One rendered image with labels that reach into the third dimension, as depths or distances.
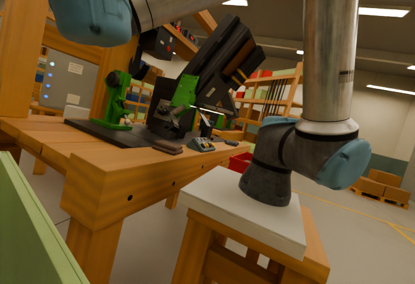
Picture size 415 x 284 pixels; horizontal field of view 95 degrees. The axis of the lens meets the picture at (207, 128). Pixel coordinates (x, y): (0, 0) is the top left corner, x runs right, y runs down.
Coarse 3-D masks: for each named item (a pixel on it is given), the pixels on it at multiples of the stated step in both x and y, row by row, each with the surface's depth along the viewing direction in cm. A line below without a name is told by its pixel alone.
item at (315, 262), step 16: (304, 208) 65; (208, 224) 46; (304, 224) 53; (240, 240) 43; (256, 240) 42; (320, 240) 46; (272, 256) 41; (288, 256) 40; (304, 256) 39; (320, 256) 40; (304, 272) 38; (320, 272) 37
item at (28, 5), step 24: (24, 0) 66; (24, 24) 68; (0, 48) 68; (24, 48) 69; (120, 48) 103; (0, 72) 67; (24, 72) 71; (0, 96) 67; (24, 96) 73; (96, 96) 104
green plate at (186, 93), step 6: (186, 78) 112; (192, 78) 110; (198, 78) 109; (180, 84) 112; (186, 84) 110; (192, 84) 109; (180, 90) 111; (186, 90) 109; (192, 90) 108; (174, 96) 111; (180, 96) 109; (186, 96) 108; (192, 96) 111; (174, 102) 109; (180, 102) 108; (186, 102) 107; (192, 102) 112
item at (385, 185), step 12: (360, 180) 510; (372, 180) 533; (384, 180) 528; (396, 180) 522; (360, 192) 503; (372, 192) 500; (384, 192) 496; (396, 192) 490; (408, 192) 485; (408, 204) 485
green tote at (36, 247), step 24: (0, 168) 23; (0, 192) 22; (24, 192) 18; (0, 216) 21; (24, 216) 16; (48, 216) 16; (0, 240) 20; (24, 240) 16; (48, 240) 14; (0, 264) 19; (24, 264) 15; (48, 264) 13; (72, 264) 13
